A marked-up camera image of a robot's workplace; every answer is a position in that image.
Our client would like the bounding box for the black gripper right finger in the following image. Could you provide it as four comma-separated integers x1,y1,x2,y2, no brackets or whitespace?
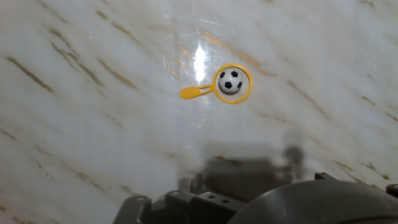
313,172,339,182

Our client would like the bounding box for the small black white soccer ball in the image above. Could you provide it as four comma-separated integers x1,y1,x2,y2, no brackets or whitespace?
218,67,244,93

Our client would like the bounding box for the yellow plastic bubble wand ring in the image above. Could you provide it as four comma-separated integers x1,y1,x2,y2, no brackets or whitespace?
179,63,254,105

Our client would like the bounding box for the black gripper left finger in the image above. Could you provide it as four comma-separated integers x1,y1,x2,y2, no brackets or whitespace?
112,189,247,224

